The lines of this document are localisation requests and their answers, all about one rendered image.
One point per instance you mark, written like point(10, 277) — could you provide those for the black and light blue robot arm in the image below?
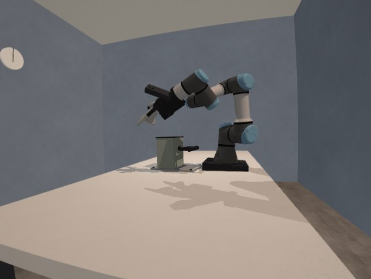
point(243, 131)

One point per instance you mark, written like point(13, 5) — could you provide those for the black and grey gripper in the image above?
point(164, 107)

